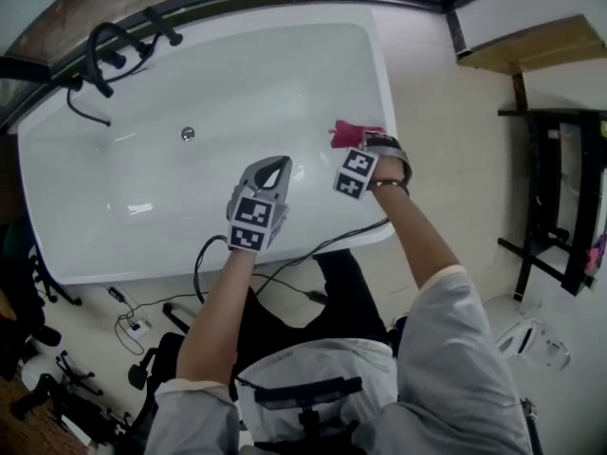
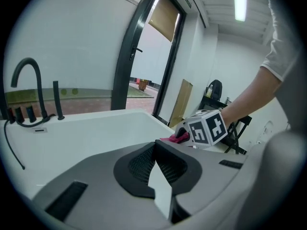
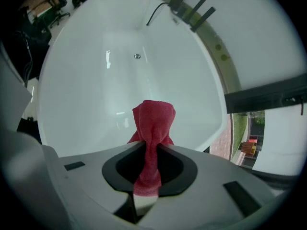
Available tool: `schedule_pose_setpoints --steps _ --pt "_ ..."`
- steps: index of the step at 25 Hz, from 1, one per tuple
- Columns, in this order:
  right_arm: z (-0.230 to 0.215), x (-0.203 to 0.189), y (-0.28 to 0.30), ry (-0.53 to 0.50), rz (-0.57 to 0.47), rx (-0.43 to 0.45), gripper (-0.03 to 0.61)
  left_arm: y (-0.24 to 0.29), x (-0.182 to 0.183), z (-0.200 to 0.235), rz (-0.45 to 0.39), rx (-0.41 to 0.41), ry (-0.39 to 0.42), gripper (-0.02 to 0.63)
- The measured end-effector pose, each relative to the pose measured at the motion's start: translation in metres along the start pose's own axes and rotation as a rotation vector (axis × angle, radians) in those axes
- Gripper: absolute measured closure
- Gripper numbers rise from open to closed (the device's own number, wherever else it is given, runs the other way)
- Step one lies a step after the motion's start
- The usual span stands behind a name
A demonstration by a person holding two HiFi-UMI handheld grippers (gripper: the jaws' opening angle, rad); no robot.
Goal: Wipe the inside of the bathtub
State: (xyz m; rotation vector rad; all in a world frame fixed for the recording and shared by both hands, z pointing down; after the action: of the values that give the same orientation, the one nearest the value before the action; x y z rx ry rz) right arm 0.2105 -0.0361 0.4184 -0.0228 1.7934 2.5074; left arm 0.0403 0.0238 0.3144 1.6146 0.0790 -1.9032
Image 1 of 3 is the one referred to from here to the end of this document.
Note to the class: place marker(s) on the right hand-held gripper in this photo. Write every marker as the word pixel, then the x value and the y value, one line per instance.
pixel 353 173

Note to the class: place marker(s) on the red cloth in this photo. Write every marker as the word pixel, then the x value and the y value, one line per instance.
pixel 348 134

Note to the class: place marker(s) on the black office chair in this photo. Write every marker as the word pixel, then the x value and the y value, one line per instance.
pixel 161 349
pixel 19 292

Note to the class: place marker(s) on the black metal shelf rack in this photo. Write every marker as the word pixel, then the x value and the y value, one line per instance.
pixel 581 159

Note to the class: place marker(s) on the person's right forearm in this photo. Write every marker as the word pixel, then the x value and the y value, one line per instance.
pixel 417 235

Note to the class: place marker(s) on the person's grey shirt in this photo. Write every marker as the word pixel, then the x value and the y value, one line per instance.
pixel 450 372

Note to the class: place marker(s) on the person's right hand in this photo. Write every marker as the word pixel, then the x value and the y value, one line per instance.
pixel 390 172

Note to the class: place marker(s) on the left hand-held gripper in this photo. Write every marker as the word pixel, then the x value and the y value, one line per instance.
pixel 251 216

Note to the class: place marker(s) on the person's black trousers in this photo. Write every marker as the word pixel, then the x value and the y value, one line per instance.
pixel 341 301

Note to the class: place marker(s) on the black faucet knob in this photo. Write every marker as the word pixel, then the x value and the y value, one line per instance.
pixel 118 60
pixel 76 84

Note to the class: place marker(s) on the light wooden board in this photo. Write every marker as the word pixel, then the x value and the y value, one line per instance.
pixel 545 45

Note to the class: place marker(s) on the white bathtub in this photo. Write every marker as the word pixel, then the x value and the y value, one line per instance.
pixel 189 88

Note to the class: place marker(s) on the white power strip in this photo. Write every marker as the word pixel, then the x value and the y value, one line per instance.
pixel 138 327

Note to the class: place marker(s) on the black chest camera harness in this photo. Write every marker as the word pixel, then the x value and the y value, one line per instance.
pixel 308 394

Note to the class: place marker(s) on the black power adapter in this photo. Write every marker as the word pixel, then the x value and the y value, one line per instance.
pixel 116 294

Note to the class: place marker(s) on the pink cloth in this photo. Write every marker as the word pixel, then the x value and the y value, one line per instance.
pixel 596 254

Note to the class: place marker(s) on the person's left forearm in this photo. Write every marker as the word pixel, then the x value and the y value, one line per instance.
pixel 213 320

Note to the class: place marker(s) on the black hand shower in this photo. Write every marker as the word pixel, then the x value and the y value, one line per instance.
pixel 163 25

